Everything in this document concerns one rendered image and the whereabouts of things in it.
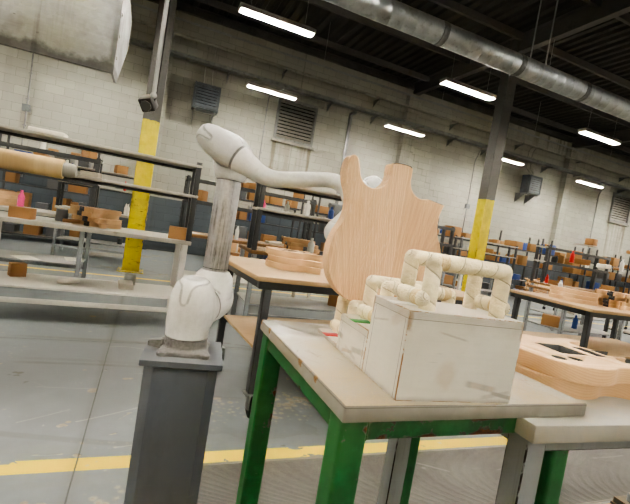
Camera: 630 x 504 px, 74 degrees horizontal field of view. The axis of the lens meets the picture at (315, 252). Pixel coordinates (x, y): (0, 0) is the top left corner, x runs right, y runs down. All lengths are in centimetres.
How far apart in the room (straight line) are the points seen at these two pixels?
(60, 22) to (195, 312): 106
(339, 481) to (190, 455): 92
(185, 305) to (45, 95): 1095
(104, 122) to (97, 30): 1133
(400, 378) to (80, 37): 73
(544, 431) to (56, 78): 1204
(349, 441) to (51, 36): 76
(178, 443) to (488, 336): 114
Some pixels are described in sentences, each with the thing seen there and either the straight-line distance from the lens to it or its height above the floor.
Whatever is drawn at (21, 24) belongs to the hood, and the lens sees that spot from 71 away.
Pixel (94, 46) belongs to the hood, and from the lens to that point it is 70.
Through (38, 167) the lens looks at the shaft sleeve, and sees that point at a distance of 82.
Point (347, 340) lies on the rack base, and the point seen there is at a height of 97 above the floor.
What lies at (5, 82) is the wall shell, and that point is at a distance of 1248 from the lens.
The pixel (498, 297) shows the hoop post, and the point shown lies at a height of 114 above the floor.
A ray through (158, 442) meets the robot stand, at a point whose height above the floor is 41.
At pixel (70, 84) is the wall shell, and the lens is 1226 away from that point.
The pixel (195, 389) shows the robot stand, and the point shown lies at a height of 61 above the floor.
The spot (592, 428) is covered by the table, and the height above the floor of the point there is 89.
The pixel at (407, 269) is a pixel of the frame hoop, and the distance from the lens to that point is 89.
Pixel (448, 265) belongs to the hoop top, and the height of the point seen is 119.
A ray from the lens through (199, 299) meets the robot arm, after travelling 154.
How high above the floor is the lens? 122
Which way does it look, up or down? 3 degrees down
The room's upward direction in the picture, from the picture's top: 9 degrees clockwise
